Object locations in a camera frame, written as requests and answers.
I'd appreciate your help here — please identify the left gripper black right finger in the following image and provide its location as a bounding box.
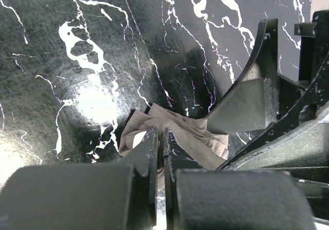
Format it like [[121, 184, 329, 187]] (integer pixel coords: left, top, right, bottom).
[[163, 129, 316, 229]]

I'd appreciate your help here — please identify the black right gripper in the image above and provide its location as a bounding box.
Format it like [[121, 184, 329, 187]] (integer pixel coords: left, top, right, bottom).
[[207, 10, 328, 220]]

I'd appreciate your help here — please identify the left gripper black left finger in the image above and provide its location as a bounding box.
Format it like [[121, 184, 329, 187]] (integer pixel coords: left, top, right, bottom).
[[1, 127, 159, 229]]

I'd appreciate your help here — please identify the grey underwear with cream waistband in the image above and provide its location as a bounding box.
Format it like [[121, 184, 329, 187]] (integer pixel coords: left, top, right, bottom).
[[118, 103, 229, 170]]

